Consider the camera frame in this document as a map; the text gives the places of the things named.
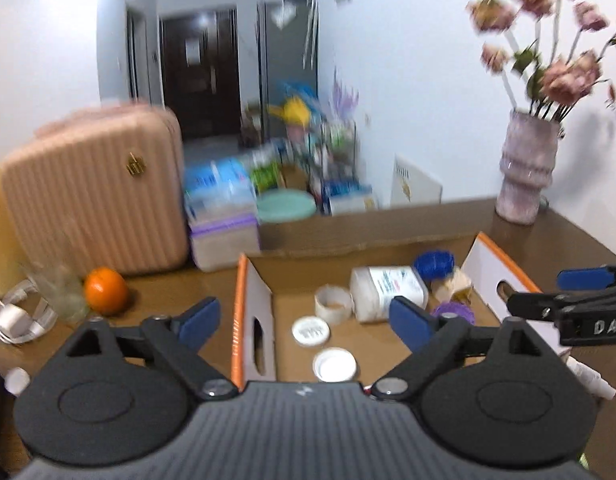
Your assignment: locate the plain white jar lid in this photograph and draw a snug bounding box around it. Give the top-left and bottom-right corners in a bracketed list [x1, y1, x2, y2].
[312, 347, 358, 384]

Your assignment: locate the clear drinking glass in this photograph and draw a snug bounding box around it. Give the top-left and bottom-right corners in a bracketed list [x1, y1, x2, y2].
[24, 259, 90, 324]

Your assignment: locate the white charger with cable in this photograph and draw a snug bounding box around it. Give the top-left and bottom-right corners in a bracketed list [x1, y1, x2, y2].
[0, 279, 57, 346]

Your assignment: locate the yellow plastic watering can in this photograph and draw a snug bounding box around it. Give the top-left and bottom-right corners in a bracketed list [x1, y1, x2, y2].
[267, 96, 316, 128]

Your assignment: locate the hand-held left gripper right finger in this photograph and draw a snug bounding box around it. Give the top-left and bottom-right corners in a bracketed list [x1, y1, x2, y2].
[371, 296, 559, 402]

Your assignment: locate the red orange cardboard box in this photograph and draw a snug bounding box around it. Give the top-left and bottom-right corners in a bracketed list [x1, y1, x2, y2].
[231, 231, 544, 390]

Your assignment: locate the white printed jar lid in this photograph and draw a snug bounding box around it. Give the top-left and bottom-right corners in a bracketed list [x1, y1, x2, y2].
[291, 315, 331, 348]

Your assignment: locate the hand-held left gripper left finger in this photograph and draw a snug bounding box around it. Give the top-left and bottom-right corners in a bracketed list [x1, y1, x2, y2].
[63, 297, 239, 402]

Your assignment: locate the green round basin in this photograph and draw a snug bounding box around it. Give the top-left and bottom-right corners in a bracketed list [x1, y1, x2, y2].
[257, 189, 317, 224]

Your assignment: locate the dark entrance door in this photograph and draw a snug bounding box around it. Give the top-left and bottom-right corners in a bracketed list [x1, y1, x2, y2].
[159, 6, 239, 142]

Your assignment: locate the pink textured vase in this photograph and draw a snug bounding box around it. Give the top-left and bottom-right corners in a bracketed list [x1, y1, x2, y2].
[494, 109, 562, 225]

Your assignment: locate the white tape roll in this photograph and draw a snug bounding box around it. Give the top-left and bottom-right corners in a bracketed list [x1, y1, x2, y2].
[314, 284, 355, 323]

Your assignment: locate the blue tissue pack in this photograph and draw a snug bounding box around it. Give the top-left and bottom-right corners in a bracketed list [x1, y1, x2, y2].
[184, 159, 257, 222]

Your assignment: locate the cluttered storage rack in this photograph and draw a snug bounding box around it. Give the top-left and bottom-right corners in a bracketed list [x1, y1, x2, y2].
[288, 117, 379, 217]

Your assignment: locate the white cotton swab container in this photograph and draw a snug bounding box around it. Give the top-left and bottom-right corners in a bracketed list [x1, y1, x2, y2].
[349, 265, 429, 323]

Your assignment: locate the small white bottle cap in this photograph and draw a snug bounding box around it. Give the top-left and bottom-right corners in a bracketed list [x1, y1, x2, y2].
[4, 367, 32, 397]

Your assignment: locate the orange fruit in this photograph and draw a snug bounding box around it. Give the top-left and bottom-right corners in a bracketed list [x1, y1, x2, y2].
[84, 267, 129, 317]

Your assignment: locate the pale yellow soap block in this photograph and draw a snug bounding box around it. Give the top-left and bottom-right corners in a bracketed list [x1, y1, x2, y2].
[432, 267, 474, 304]

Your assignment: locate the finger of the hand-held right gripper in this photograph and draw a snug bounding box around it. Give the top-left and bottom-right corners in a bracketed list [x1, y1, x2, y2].
[506, 290, 616, 347]
[556, 259, 616, 293]

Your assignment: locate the grey refrigerator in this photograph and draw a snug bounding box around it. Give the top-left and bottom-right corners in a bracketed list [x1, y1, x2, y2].
[257, 0, 319, 116]

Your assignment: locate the dried pink rose bouquet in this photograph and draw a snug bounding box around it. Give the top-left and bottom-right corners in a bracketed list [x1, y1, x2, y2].
[465, 0, 616, 123]

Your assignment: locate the white flat board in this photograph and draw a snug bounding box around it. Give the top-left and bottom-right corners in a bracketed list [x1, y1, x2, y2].
[390, 154, 443, 209]

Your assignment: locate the purple ribbed plastic roller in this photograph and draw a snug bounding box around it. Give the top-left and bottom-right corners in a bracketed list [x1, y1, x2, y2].
[430, 302, 477, 327]

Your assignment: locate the pink ribbed suitcase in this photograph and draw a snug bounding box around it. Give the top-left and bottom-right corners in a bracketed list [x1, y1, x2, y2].
[0, 104, 189, 278]

